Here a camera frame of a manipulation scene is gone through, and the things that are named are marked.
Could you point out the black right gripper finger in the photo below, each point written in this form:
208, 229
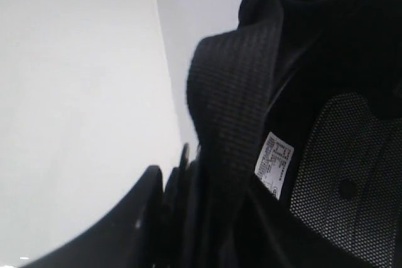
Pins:
123, 237

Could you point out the black helmet with tinted visor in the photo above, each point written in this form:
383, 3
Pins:
298, 118

